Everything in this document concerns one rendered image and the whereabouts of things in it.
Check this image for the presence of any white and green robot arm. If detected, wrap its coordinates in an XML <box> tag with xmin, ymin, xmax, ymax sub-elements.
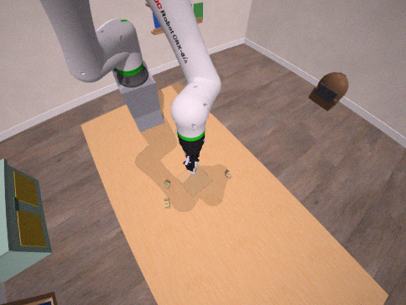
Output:
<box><xmin>40</xmin><ymin>0</ymin><xmax>221</xmax><ymax>150</ymax></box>

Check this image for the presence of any tan flat mat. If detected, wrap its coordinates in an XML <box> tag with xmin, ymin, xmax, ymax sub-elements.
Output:
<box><xmin>177</xmin><ymin>164</ymin><xmax>213</xmax><ymax>197</ymax></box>

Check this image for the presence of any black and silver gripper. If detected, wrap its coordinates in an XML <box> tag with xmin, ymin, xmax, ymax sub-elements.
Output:
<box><xmin>183</xmin><ymin>147</ymin><xmax>202</xmax><ymax>174</ymax></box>

